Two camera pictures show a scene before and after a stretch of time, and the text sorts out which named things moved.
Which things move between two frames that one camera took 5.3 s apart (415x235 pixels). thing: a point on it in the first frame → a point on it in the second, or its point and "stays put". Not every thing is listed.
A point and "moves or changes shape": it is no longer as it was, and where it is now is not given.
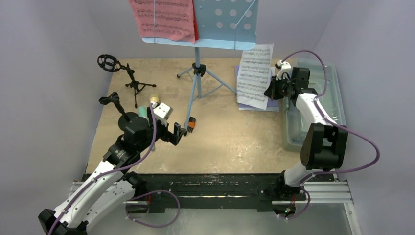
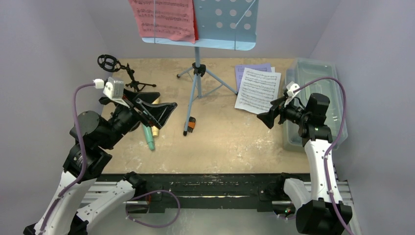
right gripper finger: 273,90 → 268,118
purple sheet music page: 272,105 → 239,70
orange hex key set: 191,124 stays put
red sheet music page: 170,19 stays put
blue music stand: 225,24 stays put
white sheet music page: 254,75 moves or changes shape
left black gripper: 168,136 → 156,113
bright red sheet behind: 195,24 stays put
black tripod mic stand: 110,63 stays put
